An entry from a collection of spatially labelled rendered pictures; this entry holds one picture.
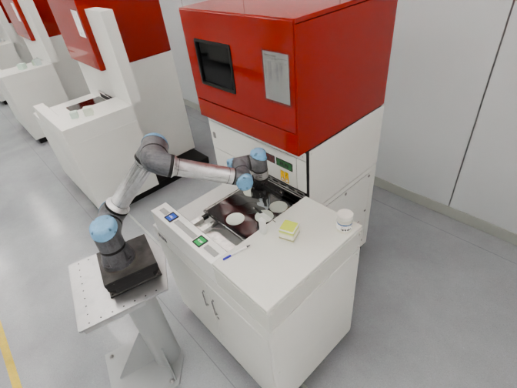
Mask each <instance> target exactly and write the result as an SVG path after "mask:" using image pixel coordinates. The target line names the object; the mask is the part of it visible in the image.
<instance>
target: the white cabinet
mask: <svg viewBox="0 0 517 388"><path fill-rule="evenodd" d="M154 228H155V227H154ZM155 231H156V234H157V236H158V239H159V242H160V243H161V246H162V249H163V252H164V254H165V257H166V259H167V261H168V264H169V267H170V269H171V271H172V275H173V277H174V279H175V282H176V285H177V287H178V291H179V292H180V295H181V297H182V300H183V302H184V303H185V304H186V306H187V307H188V308H189V309H190V310H191V311H192V312H193V313H194V314H195V315H196V316H197V317H198V318H199V319H200V320H201V321H202V323H203V324H204V325H205V326H206V327H207V328H208V329H209V330H210V332H211V333H212V334H213V335H214V336H215V337H216V338H217V339H218V341H219V342H220V343H221V344H222V345H223V346H224V347H225V348H226V349H227V350H228V351H229V352H230V353H231V354H232V355H233V356H234V358H235V359H236V360H237V361H238V362H239V363H240V364H241V365H242V367H243V368H244V369H245V370H246V371H247V372H248V373H249V374H250V376H251V377H252V378H253V379H254V380H255V381H256V382H257V383H258V384H259V386H260V387H261V388H299V387H300V386H301V385H302V384H303V382H304V381H305V380H306V379H307V378H308V377H309V375H310V374H311V373H312V372H313V371H314V370H315V368H316V367H317V366H318V365H319V364H320V363H321V362H322V361H323V360H324V358H326V357H327V355H328V354H329V353H330V352H331V351H332V350H333V348H334V347H335V346H336V345H337V344H338V343H339V341H340V340H341V339H342V338H343V337H344V336H345V334H346V333H347V332H348V331H349V330H350V326H351V320H352V308H353V302H354V295H355V283H356V276H357V270H358V264H359V252H360V248H358V249H357V250H356V251H355V252H354V253H353V254H352V255H351V256H350V257H349V258H348V259H347V260H346V261H344V263H343V264H342V265H341V266H340V267H339V268H338V269H337V270H336V271H335V272H333V273H332V274H331V275H330V276H329V277H328V278H327V279H326V280H325V281H324V282H323V283H322V284H321V285H320V286H319V287H317V288H316V289H315V290H314V291H313V292H312V293H311V294H310V295H309V296H308V297H307V298H306V299H305V300H304V301H302V302H301V303H300V304H299V305H298V306H297V307H296V308H295V309H294V310H293V311H292V312H291V313H290V314H289V315H288V316H287V317H286V318H284V319H283V321H281V322H280V324H278V325H277V327H276V328H274V329H273V330H272V331H271V332H268V331H267V330H266V329H265V328H264V327H263V326H262V325H261V324H260V323H259V322H258V321H256V320H255V319H254V318H253V317H252V316H251V315H250V314H249V313H248V312H247V311H245V310H244V309H243V308H242V307H241V306H240V305H239V304H238V303H237V302H236V301H234V299H233V298H232V297H231V296H230V295H229V294H228V293H227V292H226V291H224V290H223V289H222V288H221V287H220V286H219V285H218V284H217V285H216V284H215V283H214V282H213V281H212V280H211V279H210V278H209V277H208V276H207V275H205V274H204V273H203V271H201V270H200V268H198V267H197V266H196V265H195V264H194V263H193V262H192V261H191V260H190V259H189V258H188V257H187V256H186V255H185V254H184V253H182V252H181V251H180V250H179V249H178V248H177V247H176V246H175V245H174V244H173V243H172V242H170V241H169V240H168V239H167V238H166V237H165V236H164V235H163V234H162V233H161V232H159V231H158V230H157V229H156V228H155Z"/></svg>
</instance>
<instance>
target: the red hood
mask: <svg viewBox="0 0 517 388"><path fill-rule="evenodd" d="M397 4H398V0H208V1H204V2H199V3H195V4H191V5H186V6H182V7H179V14H180V17H181V21H182V27H183V32H184V36H185V42H186V46H187V49H188V56H189V60H190V64H191V67H192V74H193V78H194V82H195V88H196V92H197V96H198V103H199V107H200V110H201V114H202V115H204V116H206V117H209V118H210V119H214V120H215V121H217V122H220V123H222V124H224V125H227V126H229V127H232V128H233V129H236V130H239V131H240V132H244V133H245V134H247V135H250V136H252V137H254V138H257V139H259V140H262V141H263V142H267V143H268V144H270V145H273V146H275V147H277V148H280V149H282V150H285V151H286V152H290V153H291V154H293V155H295V156H301V155H302V154H304V153H305V152H307V151H309V150H310V149H312V148H314V147H315V146H317V145H318V144H320V143H321V142H323V141H325V140H326V139H328V138H329V137H331V136H333V135H334V134H336V133H337V132H339V131H341V130H342V129H344V128H345V127H347V126H349V125H351V124H352V123H353V122H355V121H357V120H358V119H360V118H361V117H363V116H364V115H367V114H368V113H370V112H371V111H373V110H374V109H376V108H378V107H379V106H380V105H382V104H384V101H385V90H386V84H387V78H388V72H389V61H390V55H391V49H392V38H393V32H394V27H395V16H396V9H397Z"/></svg>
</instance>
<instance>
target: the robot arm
mask: <svg viewBox="0 0 517 388"><path fill-rule="evenodd" d="M134 158H135V161H134V163H133V165H132V167H131V168H130V170H129V171H128V173H127V174H126V176H125V178H124V179H123V180H122V182H121V184H120V186H119V187H118V188H117V190H116V191H115V194H114V195H113V197H109V198H107V199H106V201H104V202H103V203H102V204H101V206H100V208H99V210H98V216H97V218H96V219H95V221H92V222H91V224H90V226H89V232H90V236H91V238H92V239H93V240H94V242H95V244H96V246H97V248H98V250H99V252H100V253H101V263H102V266H103V268H104V270H106V271H108V272H118V271H120V270H123V269H125V268H126V267H128V266H129V265H130V264H131V263H132V262H133V260H134V258H135V253H134V250H133V249H132V247H130V246H129V245H128V244H127V243H126V242H125V240H124V238H123V236H122V223H123V221H124V219H125V217H126V216H127V214H128V212H129V211H130V208H129V205H130V204H131V202H132V200H133V199H134V198H135V196H136V195H137V193H138V191H139V190H140V188H141V187H142V186H143V184H144V183H145V181H146V179H147V178H148V177H149V175H150V173H151V172H152V173H154V174H156V175H159V176H165V177H173V176H181V177H186V178H191V179H201V180H205V181H210V182H220V183H225V184H229V185H235V186H237V187H238V188H239V189H240V190H242V191H246V190H249V189H251V188H252V189H251V194H252V198H255V199H259V201H260V202H257V205H258V206H261V207H264V208H265V209H266V210H268V209H269V204H270V193H271V194H272V195H274V196H276V197H278V198H279V199H281V198H282V196H283V194H284V190H282V189H280V188H279V187H278V186H275V185H274V184H272V183H271V182H270V181H268V179H269V178H268V176H269V173H268V166H267V156H266V152H265V150H264V149H263V148H254V149H252V150H251V152H250V155H246V156H239V157H234V158H232V159H227V161H226V163H227V167H226V166H218V165H213V164H209V163H204V162H196V161H192V160H187V159H180V158H177V157H176V156H175V155H172V154H169V153H168V142H167V140H166V138H165V137H164V136H163V135H161V134H158V133H155V132H153V133H149V134H147V135H145V136H144V137H143V139H142V141H141V145H140V146H139V148H138V150H137V152H136V153H135V155H134ZM250 170H252V171H253V175H251V173H250Z"/></svg>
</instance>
